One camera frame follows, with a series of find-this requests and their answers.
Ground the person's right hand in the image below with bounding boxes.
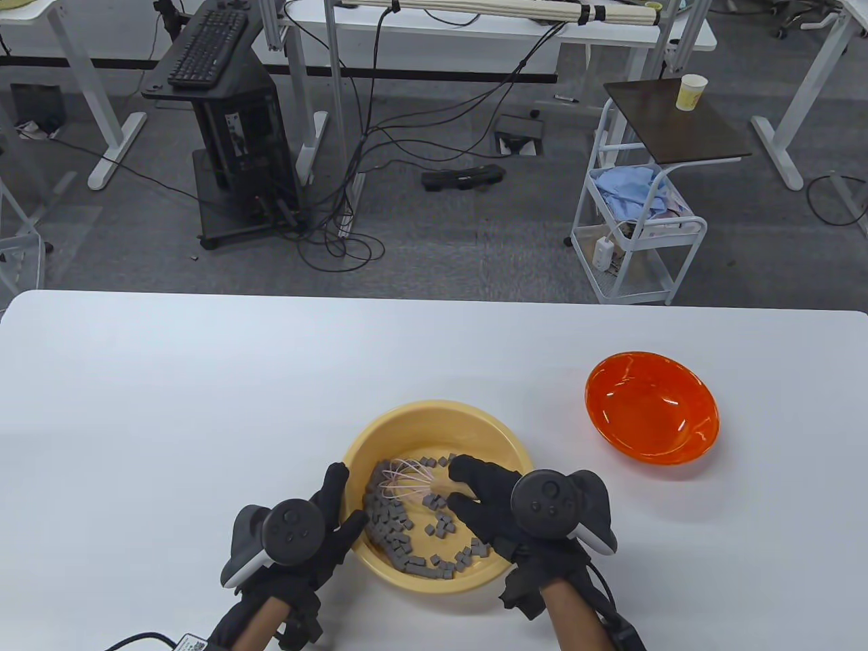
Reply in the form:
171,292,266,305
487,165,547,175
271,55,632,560
448,454,614,619

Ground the person's left hand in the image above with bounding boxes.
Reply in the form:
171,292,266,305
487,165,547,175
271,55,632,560
234,462,370,601

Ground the whisk with wooden handle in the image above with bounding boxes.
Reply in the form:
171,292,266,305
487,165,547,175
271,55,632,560
376,459,469,499

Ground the black hand controller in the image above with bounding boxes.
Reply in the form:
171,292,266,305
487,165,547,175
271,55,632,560
220,498,325,589
510,469,619,558

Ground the pile of grey toy blocks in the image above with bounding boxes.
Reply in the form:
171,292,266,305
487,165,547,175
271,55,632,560
363,453,492,580

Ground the yellow plastic basin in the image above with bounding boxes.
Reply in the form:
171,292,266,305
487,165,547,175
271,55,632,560
341,400,536,595

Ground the orange plastic bowl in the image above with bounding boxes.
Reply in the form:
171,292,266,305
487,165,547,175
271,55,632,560
585,351,719,465

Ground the person's left forearm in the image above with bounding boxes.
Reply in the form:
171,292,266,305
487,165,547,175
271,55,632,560
203,583,323,651

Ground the person's right forearm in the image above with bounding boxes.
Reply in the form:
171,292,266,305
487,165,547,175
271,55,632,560
542,576,645,651

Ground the black power strip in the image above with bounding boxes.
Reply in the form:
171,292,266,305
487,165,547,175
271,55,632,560
421,165,507,192

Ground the white rolling cart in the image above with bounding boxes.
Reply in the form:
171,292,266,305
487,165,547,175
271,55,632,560
564,98,708,306

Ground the blue cloth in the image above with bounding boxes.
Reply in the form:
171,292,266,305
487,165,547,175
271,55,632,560
592,166,669,221

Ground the black floor socket box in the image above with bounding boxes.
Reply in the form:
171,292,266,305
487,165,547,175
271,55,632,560
493,114,547,157

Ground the black computer stand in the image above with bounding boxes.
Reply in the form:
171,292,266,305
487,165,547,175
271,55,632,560
140,0,304,250

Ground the dark brown side table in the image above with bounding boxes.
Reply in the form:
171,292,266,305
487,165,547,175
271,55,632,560
604,77,753,165

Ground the white metal rack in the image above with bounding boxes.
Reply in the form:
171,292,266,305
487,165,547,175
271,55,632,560
0,180,48,299

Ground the yellow paper cup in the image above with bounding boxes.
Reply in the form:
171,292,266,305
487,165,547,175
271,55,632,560
675,73,709,111

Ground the long white desk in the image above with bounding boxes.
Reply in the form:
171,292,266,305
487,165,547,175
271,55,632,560
281,14,717,187

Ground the black keyboard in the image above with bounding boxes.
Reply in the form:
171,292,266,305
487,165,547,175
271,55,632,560
167,7,250,90

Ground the black box under desk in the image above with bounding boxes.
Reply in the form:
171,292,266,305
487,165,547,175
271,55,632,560
10,83,65,133

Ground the white desk with angled leg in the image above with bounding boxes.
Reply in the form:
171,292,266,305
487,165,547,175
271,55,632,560
751,0,868,192

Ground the office chair base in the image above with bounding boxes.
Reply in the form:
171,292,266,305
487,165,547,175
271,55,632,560
773,0,842,39

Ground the black glove cable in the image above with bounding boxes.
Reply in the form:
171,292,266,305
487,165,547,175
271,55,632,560
102,631,178,651

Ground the tangle of black cables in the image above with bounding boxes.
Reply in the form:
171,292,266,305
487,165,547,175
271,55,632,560
296,0,577,273

